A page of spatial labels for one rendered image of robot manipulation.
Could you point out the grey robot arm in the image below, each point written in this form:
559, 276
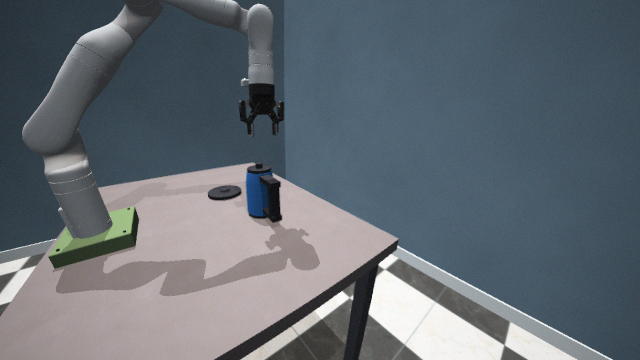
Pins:
89, 67

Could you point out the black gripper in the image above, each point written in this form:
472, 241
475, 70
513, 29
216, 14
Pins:
262, 103

